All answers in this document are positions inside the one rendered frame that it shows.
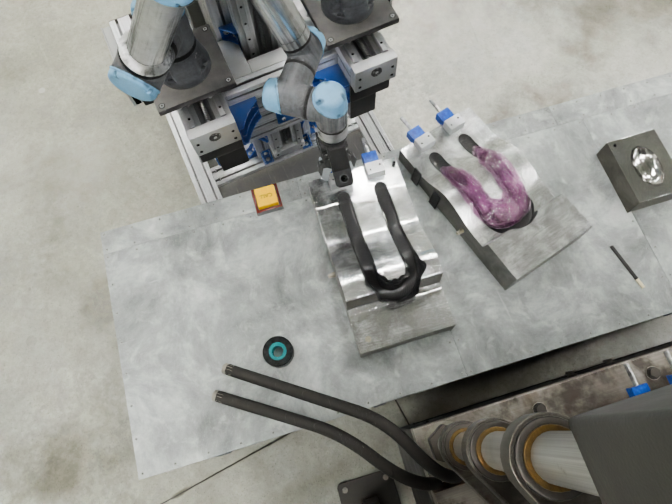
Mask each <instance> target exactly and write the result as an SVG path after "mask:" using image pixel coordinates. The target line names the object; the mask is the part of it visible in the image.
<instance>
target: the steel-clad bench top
mask: <svg viewBox="0 0 672 504"><path fill-rule="evenodd" d="M486 126H487V127H488V128H489V129H490V130H491V131H492V132H493V133H494V134H495V135H497V136H498V137H500V138H502V139H504V140H505V141H507V142H509V143H511V144H512V145H514V146H515V147H517V148H518V149H519V150H520V151H521V152H522V153H523V154H524V156H525V157H526V158H527V160H528V161H529V163H530V164H531V166H532V167H533V169H534V170H535V172H536V173H537V175H538V176H539V178H540V179H541V180H542V182H543V183H544V184H545V186H546V187H547V188H548V189H549V190H550V191H551V193H552V194H553V195H554V196H555V197H557V196H559V195H561V194H564V195H565V196H566V197H567V198H568V200H569V201H570V202H571V203H572V204H573V205H574V206H575V207H576V208H577V209H578V211H579V212H580V213H581V214H582V215H583V216H584V217H585V218H586V219H587V220H588V221H589V223H590V224H591V225H592V226H593V227H592V228H591V229H590V230H588V231H587V232H586V233H585V234H584V235H583V236H581V237H580V238H579V239H578V240H577V241H575V242H574V243H573V244H571V245H570V246H568V247H567V248H565V249H564V250H563V251H561V252H560V253H558V254H557V255H556V256H554V257H553V258H551V259H550V260H548V261H547V262H546V263H544V264H543V265H541V266H540V267H538V268H537V269H536V270H534V271H533V272H531V273H530V274H528V275H527V276H526V277H524V278H523V279H521V280H520V281H518V282H517V283H516V284H514V285H513V286H511V287H510V288H508V289H507V290H504V288H503V287H502V286H501V285H500V284H499V282H498V281H497V280H496V279H495V277H494V276H493V275H492V274H491V272H490V271H489V270H488V269H487V268H486V266H485V265H484V264H483V263H482V261H481V260H480V259H479V258H478V256H477V255H476V254H475V253H474V252H473V250H472V249H471V248H470V247H469V245H468V244H467V243H466V242H465V240H464V239H463V238H462V237H461V236H460V235H457V234H456V232H457V231H456V229H455V228H454V227H453V226H452V224H451V223H450V222H449V221H448V220H447V218H446V217H445V216H444V215H443V213H442V212H441V211H440V210H439V208H438V207H436V209H434V208H433V207H432V206H431V204H430V203H429V200H430V197H429V196H428V195H427V194H426V192H425V191H424V190H423V189H422V188H421V186H420V185H419V184H418V185H417V186H416V185H415V184H414V183H413V181H412V180H411V176H412V175H411V174H410V173H409V172H408V170H407V169H406V168H405V167H404V165H403V164H402V163H401V162H400V160H399V153H400V150H401V149H402V148H400V149H396V150H393V151H389V152H385V153H382V154H378V158H379V160H380V159H382V161H383V160H386V159H390V158H393V157H395V159H396V161H397V164H398V166H399V169H400V172H401V174H402V177H403V180H404V182H405V185H406V188H407V191H408V194H409V196H410V199H411V202H412V204H413V207H414V210H415V213H416V215H417V218H418V220H419V222H420V225H421V227H422V228H423V230H424V232H425V234H426V235H427V237H428V239H429V241H430V242H431V244H432V246H433V248H434V250H435V252H436V254H437V256H438V259H439V261H440V264H441V267H442V270H443V275H442V278H441V282H440V283H441V286H442V289H443V292H444V295H445V297H446V300H447V302H448V305H449V308H450V310H451V313H452V316H453V318H454V321H455V323H456V325H455V326H454V327H453V329H451V330H448V331H445V332H441V333H438V334H435V335H432V336H428V337H425V338H422V339H419V340H415V341H412V342H409V343H406V344H402V345H399V346H396V347H393V348H389V349H386V350H383V351H380V352H376V353H373V354H370V355H367V356H363V357H360V355H359V352H358V348H357V345H356V342H355V339H354V335H353V332H352V329H351V326H350V323H349V319H348V316H347V313H346V310H345V307H344V303H343V300H342V297H341V294H340V290H339V287H338V284H337V281H336V278H333V277H332V278H329V277H328V274H331V273H332V272H334V271H333V268H332V265H331V262H330V258H329V255H328V252H327V249H326V245H325V242H324V239H323V236H322V233H321V229H320V226H319V223H318V220H317V217H316V213H315V210H314V207H313V204H312V200H311V197H310V193H309V188H308V181H312V180H315V179H319V178H322V177H321V176H320V174H319V172H314V173H311V174H307V175H304V176H300V177H297V178H293V179H290V180H286V181H282V182H279V183H277V186H278V190H279V193H280V197H281V200H282V203H283V207H284V209H282V210H278V211H275V212H271V213H268V214H264V215H261V216H258V215H257V212H256V209H255V205H254V201H253V198H252V194H251V190H250V191H247V192H243V193H240V194H236V195H233V196H229V197H226V198H222V199H218V200H215V201H211V202H208V203H204V204H201V205H197V206H194V207H190V208H186V209H183V210H179V211H176V212H172V213H169V214H165V215H162V216H158V217H154V218H151V219H147V220H144V221H140V222H137V223H133V224H130V225H126V226H122V227H119V228H115V229H112V230H108V231H105V232H101V233H100V235H101V242H102V248H103V254H104V261H105V267H106V274H107V280H108V286H109V293H110V299H111V305H112V312H113V318H114V325H115V331H116V337H117V344H118V350H119V357H120V363H121V369H122V376H123V382H124V389H125V395H126V401H127V408H128V414H129V421H130V427H131V433H132V440H133V446H134V453H135V459H136V465H137V472H138V478H139V480H141V479H144V478H147V477H151V476H154V475H157V474H160V473H163V472H167V471H170V470H173V469H176V468H179V467H182V466H186V465H189V464H192V463H195V462H198V461H202V460H205V459H208V458H211V457H214V456H217V455H221V454H224V453H227V452H230V451H233V450H237V449H240V448H243V447H246V446H249V445H252V444H256V443H259V442H262V441H265V440H268V439H272V438H275V437H278V436H281V435H284V434H287V433H291V432H294V431H297V430H300V429H302V428H299V427H296V426H293V425H289V424H286V423H283V422H280V421H276V420H273V419H270V418H266V417H263V416H260V415H257V414H253V413H250V412H247V411H244V410H240V409H237V408H234V407H231V406H227V405H224V404H221V403H217V402H215V401H212V394H213V392H214V391H215V390H219V391H223V392H226V393H230V394H233V395H236V396H240V397H243V398H247V399H250V400H253V401H257V402H260V403H263V404H267V405H270V406H273V407H277V408H280V409H283V410H287V411H290V412H293V413H297V414H300V415H303V416H307V417H310V418H314V419H317V420H320V421H323V422H326V421H329V420H332V419H335V418H338V417H342V416H345V415H346V414H343V413H340V412H337V411H334V410H331V409H328V408H325V407H321V406H318V405H315V404H312V403H309V402H306V401H303V400H300V399H297V398H294V397H291V396H288V395H285V394H282V393H279V392H276V391H273V390H270V389H267V388H264V387H261V386H258V385H255V384H252V383H249V382H246V381H243V380H240V379H237V378H234V377H231V376H228V375H225V374H222V371H221V370H222V366H223V365H224V364H225V363H229V364H232V365H235V366H238V367H241V368H245V369H248V370H251V371H254V372H257V373H260V374H263V375H266V376H269V377H273V378H276V379H279V380H282V381H285V382H288V383H291V384H294V385H297V386H301V387H304V388H307V389H310V390H313V391H316V392H319V393H322V394H325V395H329V396H332V397H335V398H338V399H341V400H344V401H347V402H350V403H354V404H357V405H359V406H362V407H365V408H370V407H373V406H377V405H380V404H383V403H386V402H389V401H392V400H396V399H399V398H402V397H405V396H408V395H412V394H415V393H418V392H421V391H424V390H427V389H431V388H434V387H437V386H440V385H443V384H447V383H450V382H453V381H456V380H459V379H462V378H466V377H469V376H472V375H475V374H478V373H482V372H485V371H488V370H491V369H494V368H497V367H501V366H504V365H507V364H510V363H513V362H517V361H520V360H523V359H526V358H529V357H532V356H536V355H539V354H542V353H545V352H548V351H552V350H555V349H558V348H561V347H564V346H567V345H571V344H574V343H577V342H580V341H583V340H587V339H590V338H593V337H596V336H599V335H602V334H606V333H609V332H612V331H615V330H618V329H622V328H625V327H628V326H631V325H634V324H637V323H641V322H644V321H647V320H650V319H653V318H657V317H660V316H663V315H666V314H669V313H672V200H669V201H665V202H662V203H659V204H655V205H652V206H649V207H645V208H642V209H639V210H635V211H632V212H629V213H627V212H626V210H625V208H624V206H623V204H622V202H621V200H620V199H619V197H618V195H617V193H616V191H615V189H614V187H613V185H612V184H611V182H610V180H609V178H608V176H607V174H606V172H605V170H604V168H603V167H602V165H601V163H600V161H599V159H598V157H597V155H596V154H597V153H598V152H599V151H600V150H601V149H602V148H603V146H604V145H605V144H606V143H608V142H611V141H614V140H618V139H621V138H625V137H628V136H632V135H635V134H639V133H642V132H646V131H649V130H653V129H655V131H656V133H657V135H658V136H659V138H660V140H661V141H662V143H663V145H664V147H665V148H666V150H667V152H668V153H669V155H670V157H671V159H672V72H670V73H666V74H663V75H659V76H656V77H652V78H649V79H645V80H641V81H638V82H634V83H631V84H627V85H624V86H620V87H617V88H613V89H609V90H606V91H602V92H599V93H595V94H592V95H588V96H585V97H581V98H577V99H574V100H570V101H567V102H563V103H560V104H556V105H553V106H549V107H545V108H542V109H538V110H535V111H531V112H528V113H524V114H521V115H517V116H513V117H510V118H506V119H503V120H499V121H496V122H492V123H489V124H486ZM296 180H297V181H296ZM297 183H298V184H297ZM298 186H299V187H298ZM300 193H301V194H300ZM301 196H302V197H301ZM612 245H613V246H614V247H615V248H616V250H617V251H618V252H619V254H620V255H621V256H622V258H623V259H624V260H625V261H626V263H627V264H628V265H629V267H630V268H631V269H632V270H633V272H634V273H635V274H636V276H637V277H638V278H639V279H640V281H641V282H642V283H643V284H644V286H645V287H644V288H643V289H642V288H641V287H640V285H639V284H638V283H637V282H636V280H635V279H634V278H633V276H632V275H631V274H630V272H629V271H628V270H627V269H626V267H625V266H624V265H623V263H622V262H621V261H620V260H619V258H618V257H617V256H616V254H615V253H614V252H613V250H612V249H611V248H610V246H612ZM451 333H452V334H451ZM275 336H282V337H285V338H286V339H288V340H289V341H290V343H291V344H292V346H293V348H294V357H293V359H292V361H291V363H290V364H289V365H287V366H285V367H283V368H274V367H272V366H270V365H269V364H268V363H267V362H266V361H265V359H264V357H263V347H264V344H265V343H266V342H267V340H269V339H270V338H272V337H275ZM454 341H455V342H454ZM457 349H458V350H457ZM460 357H461V358H460ZM463 365H464V366H463ZM466 373H467V374H466Z"/></svg>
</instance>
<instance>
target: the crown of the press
mask: <svg viewBox="0 0 672 504"><path fill-rule="evenodd" d="M569 426H570V429H571V431H572V433H573V436H574V438H575V441H576V443H577V445H578V448H579V450H580V452H581V455H582V457H583V459H584V462H585V464H586V466H587V469H588V471H589V473H590V476H591V478H592V480H593V483H594V485H595V487H596V490H597V492H598V494H599V497H600V499H601V501H602V504H672V384H670V385H667V386H664V387H661V388H658V389H655V390H652V391H649V392H646V393H643V394H640V395H637V396H633V397H630V398H627V399H624V400H621V401H618V402H615V403H612V404H609V405H606V406H603V407H600V408H596V409H593V410H590V411H587V412H584V413H581V414H578V415H575V416H573V417H572V418H570V420H569Z"/></svg>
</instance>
